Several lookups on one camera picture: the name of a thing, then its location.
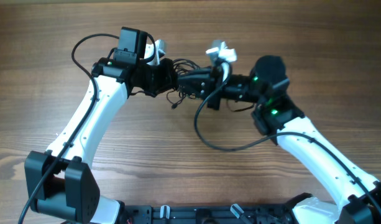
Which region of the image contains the black right camera cable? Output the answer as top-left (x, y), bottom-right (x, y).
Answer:
top-left (193, 63), bottom-right (381, 224)

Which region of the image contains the black cable bundle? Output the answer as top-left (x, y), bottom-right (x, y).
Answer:
top-left (165, 58), bottom-right (209, 110)

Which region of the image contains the black camera cable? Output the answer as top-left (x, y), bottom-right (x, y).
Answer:
top-left (193, 63), bottom-right (381, 224)
top-left (17, 33), bottom-right (157, 224)

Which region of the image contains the black left camera cable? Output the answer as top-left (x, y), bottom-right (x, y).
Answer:
top-left (17, 33), bottom-right (157, 224)

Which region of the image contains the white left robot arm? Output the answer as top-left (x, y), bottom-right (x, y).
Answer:
top-left (23, 27), bottom-right (177, 223)

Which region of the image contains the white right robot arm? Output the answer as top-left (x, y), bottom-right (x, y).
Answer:
top-left (173, 55), bottom-right (381, 223)

